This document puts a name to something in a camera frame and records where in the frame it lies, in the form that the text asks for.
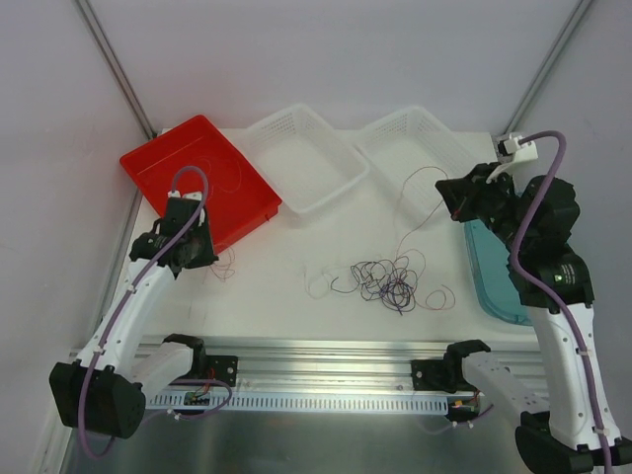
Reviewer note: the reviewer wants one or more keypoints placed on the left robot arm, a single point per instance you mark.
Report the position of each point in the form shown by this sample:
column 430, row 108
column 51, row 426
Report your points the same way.
column 104, row 390

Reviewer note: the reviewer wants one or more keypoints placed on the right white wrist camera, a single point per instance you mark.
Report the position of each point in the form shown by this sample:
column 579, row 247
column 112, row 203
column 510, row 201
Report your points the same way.
column 513, row 151

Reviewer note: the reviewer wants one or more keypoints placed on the aluminium mounting rail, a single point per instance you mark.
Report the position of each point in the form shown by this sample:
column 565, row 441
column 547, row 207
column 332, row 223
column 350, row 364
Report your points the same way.
column 324, row 366

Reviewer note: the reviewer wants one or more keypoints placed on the white slotted cable duct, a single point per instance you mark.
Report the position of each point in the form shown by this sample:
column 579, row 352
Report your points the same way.
column 251, row 401

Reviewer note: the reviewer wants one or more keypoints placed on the white perforated basket left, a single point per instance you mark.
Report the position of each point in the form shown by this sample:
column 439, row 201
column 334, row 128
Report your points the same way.
column 303, row 159

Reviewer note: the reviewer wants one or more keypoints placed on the teal translucent plastic tub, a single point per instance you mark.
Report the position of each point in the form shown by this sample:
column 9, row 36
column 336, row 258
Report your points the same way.
column 489, row 260

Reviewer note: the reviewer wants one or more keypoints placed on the white perforated basket right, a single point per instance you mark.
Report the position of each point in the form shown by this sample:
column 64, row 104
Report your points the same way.
column 409, row 150

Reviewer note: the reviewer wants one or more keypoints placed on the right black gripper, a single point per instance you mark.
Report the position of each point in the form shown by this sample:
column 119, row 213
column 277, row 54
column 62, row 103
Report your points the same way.
column 461, row 198

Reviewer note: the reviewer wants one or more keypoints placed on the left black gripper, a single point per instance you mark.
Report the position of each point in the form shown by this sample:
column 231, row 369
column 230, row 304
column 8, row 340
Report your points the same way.
column 196, row 252

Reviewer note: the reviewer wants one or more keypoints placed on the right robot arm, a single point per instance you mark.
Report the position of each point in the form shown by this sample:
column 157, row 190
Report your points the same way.
column 572, row 431

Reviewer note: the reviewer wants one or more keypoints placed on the white perforated basket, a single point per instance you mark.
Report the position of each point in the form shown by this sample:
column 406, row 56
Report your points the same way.
column 303, row 159
column 409, row 150

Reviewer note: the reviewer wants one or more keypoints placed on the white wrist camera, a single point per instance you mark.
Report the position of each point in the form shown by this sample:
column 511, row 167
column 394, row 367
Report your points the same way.
column 183, row 194
column 513, row 151

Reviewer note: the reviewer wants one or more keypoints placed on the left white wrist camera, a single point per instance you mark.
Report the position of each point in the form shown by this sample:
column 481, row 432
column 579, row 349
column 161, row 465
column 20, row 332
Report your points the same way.
column 183, row 194

